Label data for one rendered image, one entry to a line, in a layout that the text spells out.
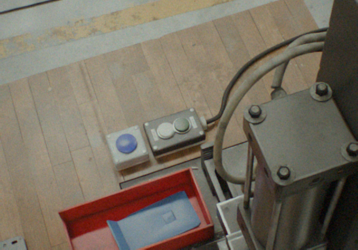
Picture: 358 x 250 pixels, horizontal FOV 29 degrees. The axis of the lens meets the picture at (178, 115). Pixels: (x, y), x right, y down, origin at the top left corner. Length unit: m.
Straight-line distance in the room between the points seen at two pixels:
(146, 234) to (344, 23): 0.74
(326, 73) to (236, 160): 0.66
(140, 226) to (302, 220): 0.55
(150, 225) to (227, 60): 0.39
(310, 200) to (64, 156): 0.73
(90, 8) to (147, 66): 1.30
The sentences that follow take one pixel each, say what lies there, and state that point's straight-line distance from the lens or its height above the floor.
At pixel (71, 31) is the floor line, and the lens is 2.68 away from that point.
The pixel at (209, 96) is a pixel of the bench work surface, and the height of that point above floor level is 0.90.
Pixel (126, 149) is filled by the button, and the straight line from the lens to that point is 1.32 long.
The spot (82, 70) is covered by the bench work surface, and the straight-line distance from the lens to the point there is 1.47.
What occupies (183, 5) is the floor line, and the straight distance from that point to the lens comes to 2.70.
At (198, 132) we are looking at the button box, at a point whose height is 0.93.
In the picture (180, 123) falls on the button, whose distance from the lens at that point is 1.34.
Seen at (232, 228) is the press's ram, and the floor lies 1.14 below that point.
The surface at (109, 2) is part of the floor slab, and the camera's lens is 2.74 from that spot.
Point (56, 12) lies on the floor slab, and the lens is 2.75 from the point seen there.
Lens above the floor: 2.11
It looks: 60 degrees down
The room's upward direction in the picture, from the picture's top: 5 degrees counter-clockwise
